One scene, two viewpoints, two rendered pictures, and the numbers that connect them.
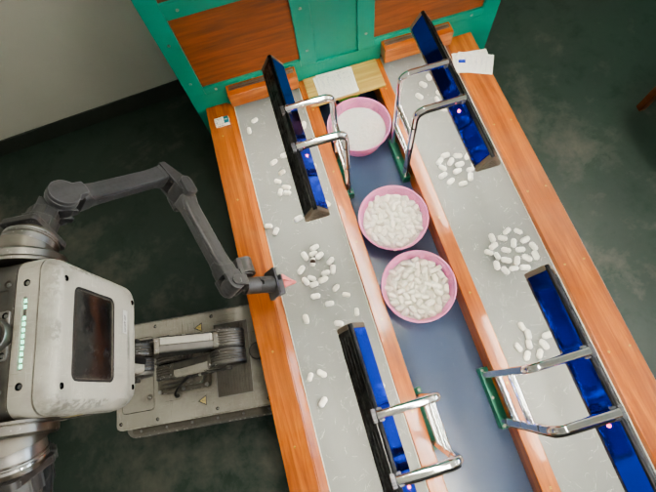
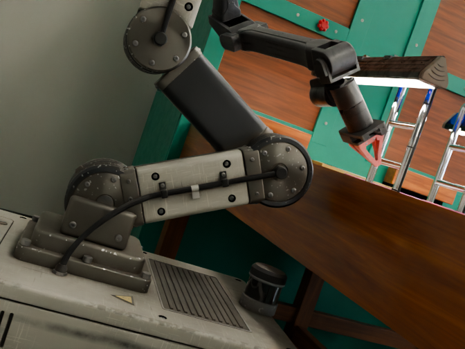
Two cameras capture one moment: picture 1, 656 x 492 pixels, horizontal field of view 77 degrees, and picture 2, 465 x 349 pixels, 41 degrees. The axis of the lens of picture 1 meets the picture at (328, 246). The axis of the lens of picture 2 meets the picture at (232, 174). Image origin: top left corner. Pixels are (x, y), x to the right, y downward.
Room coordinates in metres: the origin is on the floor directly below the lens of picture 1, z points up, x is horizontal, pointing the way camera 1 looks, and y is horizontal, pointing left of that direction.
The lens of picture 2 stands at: (-0.81, 0.85, 0.76)
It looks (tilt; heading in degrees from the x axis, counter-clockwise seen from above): 3 degrees down; 342
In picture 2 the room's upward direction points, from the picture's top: 19 degrees clockwise
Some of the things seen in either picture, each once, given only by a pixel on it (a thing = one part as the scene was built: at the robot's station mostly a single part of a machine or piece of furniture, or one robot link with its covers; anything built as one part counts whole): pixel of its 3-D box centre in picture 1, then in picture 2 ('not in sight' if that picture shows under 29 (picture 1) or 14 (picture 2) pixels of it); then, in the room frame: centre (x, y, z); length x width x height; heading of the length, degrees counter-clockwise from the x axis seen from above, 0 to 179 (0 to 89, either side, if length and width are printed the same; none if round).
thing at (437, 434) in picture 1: (409, 430); not in sight; (-0.14, -0.10, 0.90); 0.20 x 0.19 x 0.45; 3
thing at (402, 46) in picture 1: (416, 42); (421, 184); (1.30, -0.58, 0.83); 0.30 x 0.06 x 0.07; 93
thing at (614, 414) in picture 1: (539, 389); not in sight; (-0.12, -0.50, 0.90); 0.20 x 0.19 x 0.45; 3
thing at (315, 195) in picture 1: (292, 132); (372, 68); (0.83, 0.02, 1.08); 0.62 x 0.08 x 0.07; 3
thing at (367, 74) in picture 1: (344, 83); (351, 174); (1.23, -0.24, 0.77); 0.33 x 0.15 x 0.01; 93
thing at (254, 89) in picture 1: (263, 86); (269, 129); (1.27, 0.10, 0.83); 0.30 x 0.06 x 0.07; 93
